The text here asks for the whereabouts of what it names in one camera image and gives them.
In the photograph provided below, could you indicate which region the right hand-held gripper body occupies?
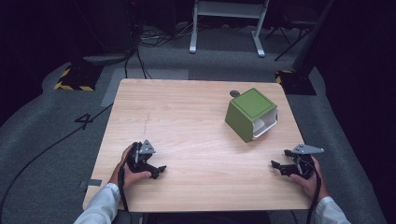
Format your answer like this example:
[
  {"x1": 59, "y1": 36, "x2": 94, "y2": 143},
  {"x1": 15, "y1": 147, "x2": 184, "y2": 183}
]
[{"x1": 288, "y1": 143, "x2": 325, "y2": 181}]

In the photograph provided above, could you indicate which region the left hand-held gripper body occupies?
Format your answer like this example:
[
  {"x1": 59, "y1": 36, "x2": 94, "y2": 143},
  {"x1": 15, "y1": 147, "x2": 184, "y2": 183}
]
[{"x1": 125, "y1": 139, "x2": 157, "y2": 174}]

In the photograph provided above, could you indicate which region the green cube bin white insert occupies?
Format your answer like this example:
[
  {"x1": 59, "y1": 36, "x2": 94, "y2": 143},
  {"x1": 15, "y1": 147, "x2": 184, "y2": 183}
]
[{"x1": 224, "y1": 88, "x2": 279, "y2": 144}]

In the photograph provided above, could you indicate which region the person's left hand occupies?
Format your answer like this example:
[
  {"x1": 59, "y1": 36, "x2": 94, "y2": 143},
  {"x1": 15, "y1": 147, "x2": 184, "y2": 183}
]
[{"x1": 108, "y1": 143, "x2": 153, "y2": 189}]

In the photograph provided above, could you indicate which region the person's right hand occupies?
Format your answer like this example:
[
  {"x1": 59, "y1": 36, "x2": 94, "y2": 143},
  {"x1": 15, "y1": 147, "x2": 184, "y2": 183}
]
[{"x1": 289, "y1": 156, "x2": 330, "y2": 202}]

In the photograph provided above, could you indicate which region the grey tape piece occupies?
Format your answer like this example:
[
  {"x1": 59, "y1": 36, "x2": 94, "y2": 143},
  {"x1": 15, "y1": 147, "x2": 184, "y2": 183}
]
[{"x1": 77, "y1": 178, "x2": 104, "y2": 189}]

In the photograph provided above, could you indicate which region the black base yellow striped edge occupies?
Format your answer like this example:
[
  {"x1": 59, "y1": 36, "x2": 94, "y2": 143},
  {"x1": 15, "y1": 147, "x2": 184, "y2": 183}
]
[
  {"x1": 53, "y1": 63, "x2": 104, "y2": 92},
  {"x1": 275, "y1": 69, "x2": 318, "y2": 96}
]

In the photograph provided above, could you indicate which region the grey flat stand foot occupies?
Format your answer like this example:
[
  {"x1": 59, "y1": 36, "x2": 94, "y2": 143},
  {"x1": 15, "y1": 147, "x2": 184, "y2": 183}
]
[{"x1": 81, "y1": 52, "x2": 129, "y2": 65}]

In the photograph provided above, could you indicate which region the dark slanted stand pole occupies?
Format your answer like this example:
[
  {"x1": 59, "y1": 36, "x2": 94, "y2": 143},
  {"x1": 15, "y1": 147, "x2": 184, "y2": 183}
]
[{"x1": 291, "y1": 0, "x2": 336, "y2": 79}]

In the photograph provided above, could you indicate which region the black tripod stand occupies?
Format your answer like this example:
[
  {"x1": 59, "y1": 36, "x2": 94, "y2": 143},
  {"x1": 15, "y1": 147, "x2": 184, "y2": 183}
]
[{"x1": 264, "y1": 18, "x2": 316, "y2": 63}]

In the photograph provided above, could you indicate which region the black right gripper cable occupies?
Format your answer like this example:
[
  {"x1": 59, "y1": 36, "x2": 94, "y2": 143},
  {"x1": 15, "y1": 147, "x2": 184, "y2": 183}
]
[{"x1": 305, "y1": 163, "x2": 322, "y2": 224}]

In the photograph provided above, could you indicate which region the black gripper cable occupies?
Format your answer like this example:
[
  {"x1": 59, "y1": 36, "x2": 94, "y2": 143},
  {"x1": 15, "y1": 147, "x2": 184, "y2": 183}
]
[
  {"x1": 305, "y1": 163, "x2": 322, "y2": 224},
  {"x1": 117, "y1": 161, "x2": 131, "y2": 213}
]

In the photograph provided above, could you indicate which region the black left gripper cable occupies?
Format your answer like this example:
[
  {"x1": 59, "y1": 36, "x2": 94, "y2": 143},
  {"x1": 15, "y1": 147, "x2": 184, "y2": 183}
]
[{"x1": 117, "y1": 161, "x2": 131, "y2": 213}]

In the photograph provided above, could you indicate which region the black hanging floor cable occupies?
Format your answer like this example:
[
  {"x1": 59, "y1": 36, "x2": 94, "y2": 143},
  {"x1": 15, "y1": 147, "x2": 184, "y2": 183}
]
[{"x1": 123, "y1": 46, "x2": 153, "y2": 80}]

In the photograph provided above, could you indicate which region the long black floor cable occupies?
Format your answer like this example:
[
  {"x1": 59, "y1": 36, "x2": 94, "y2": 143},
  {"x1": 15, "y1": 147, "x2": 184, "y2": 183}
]
[{"x1": 0, "y1": 103, "x2": 114, "y2": 218}]

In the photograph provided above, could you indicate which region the bundle of floor cables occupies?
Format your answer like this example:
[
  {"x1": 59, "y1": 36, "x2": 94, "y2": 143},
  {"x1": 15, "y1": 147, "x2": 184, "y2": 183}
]
[{"x1": 139, "y1": 21, "x2": 195, "y2": 49}]

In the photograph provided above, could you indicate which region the white metal desk frame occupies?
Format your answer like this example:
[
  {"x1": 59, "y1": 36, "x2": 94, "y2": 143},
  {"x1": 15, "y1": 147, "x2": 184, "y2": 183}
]
[{"x1": 189, "y1": 0, "x2": 271, "y2": 59}]

